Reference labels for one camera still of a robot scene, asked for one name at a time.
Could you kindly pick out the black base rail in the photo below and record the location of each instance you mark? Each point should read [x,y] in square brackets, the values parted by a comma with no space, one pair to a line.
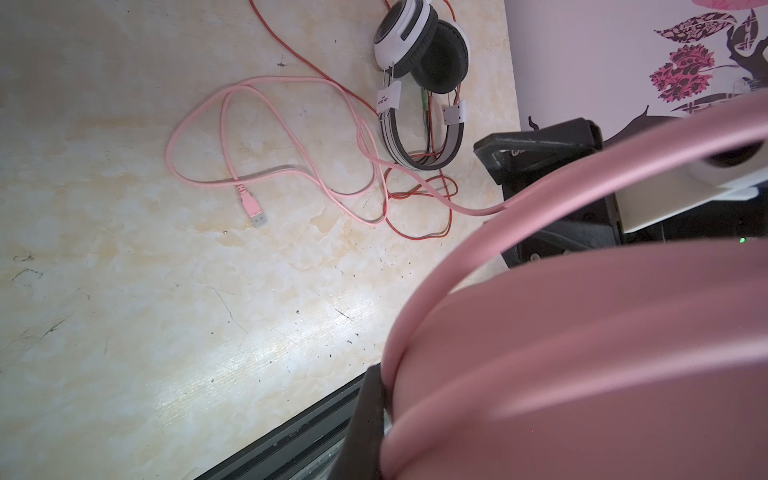
[304,447]

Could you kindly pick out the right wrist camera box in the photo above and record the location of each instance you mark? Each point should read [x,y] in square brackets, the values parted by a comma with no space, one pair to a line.
[730,176]

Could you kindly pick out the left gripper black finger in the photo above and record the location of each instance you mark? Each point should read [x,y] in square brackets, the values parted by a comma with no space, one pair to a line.
[359,454]

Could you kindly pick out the pink headphones with cable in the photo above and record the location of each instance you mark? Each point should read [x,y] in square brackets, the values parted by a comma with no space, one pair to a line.
[638,362]

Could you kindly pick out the white black headphones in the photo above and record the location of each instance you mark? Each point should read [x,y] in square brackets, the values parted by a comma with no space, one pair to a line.
[413,40]

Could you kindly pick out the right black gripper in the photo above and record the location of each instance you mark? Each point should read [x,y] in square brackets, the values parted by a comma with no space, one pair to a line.
[648,154]

